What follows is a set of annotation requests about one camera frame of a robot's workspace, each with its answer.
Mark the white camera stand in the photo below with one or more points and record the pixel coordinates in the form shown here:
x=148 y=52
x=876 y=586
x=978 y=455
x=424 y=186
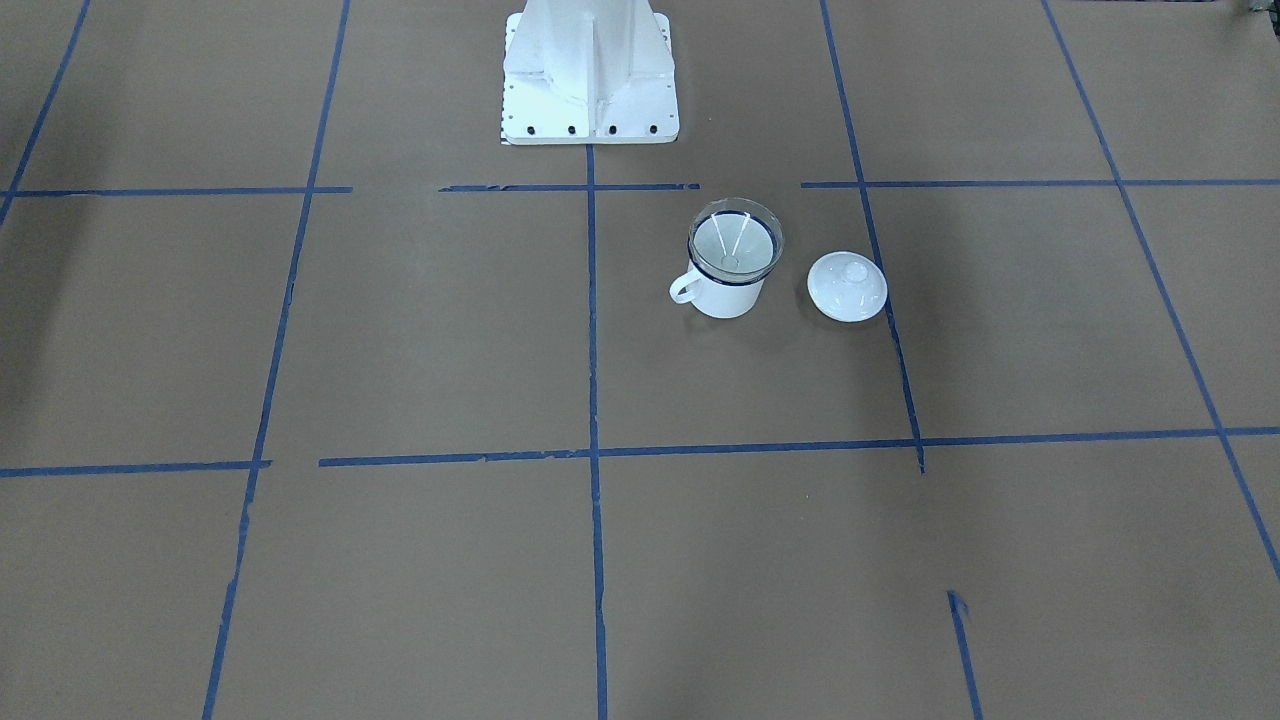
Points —
x=579 y=72

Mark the white enamel mug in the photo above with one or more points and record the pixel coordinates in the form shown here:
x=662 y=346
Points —
x=712 y=298

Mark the brown paper table cover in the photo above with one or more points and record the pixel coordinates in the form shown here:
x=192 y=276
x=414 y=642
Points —
x=322 y=402

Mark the clear glass funnel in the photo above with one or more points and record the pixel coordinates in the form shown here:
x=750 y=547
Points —
x=735 y=241

